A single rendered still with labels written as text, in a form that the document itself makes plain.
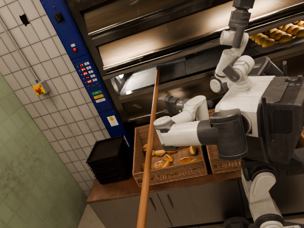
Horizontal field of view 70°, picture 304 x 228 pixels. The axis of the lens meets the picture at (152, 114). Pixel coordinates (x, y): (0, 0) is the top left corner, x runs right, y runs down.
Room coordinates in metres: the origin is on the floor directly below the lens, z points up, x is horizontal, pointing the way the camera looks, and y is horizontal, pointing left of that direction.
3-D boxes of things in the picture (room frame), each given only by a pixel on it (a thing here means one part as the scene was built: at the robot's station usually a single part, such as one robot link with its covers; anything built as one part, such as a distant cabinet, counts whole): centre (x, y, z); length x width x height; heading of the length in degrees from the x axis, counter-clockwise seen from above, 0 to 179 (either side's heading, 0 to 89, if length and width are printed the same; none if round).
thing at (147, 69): (2.29, -0.27, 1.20); 0.55 x 0.36 x 0.03; 76
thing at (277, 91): (0.69, -0.41, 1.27); 0.34 x 0.30 x 0.36; 130
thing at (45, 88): (1.91, 0.81, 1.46); 0.10 x 0.07 x 0.10; 75
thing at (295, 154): (0.70, -0.45, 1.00); 0.28 x 0.13 x 0.18; 75
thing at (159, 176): (1.45, -0.02, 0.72); 0.56 x 0.49 x 0.28; 76
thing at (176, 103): (1.03, -0.15, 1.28); 0.12 x 0.10 x 0.13; 40
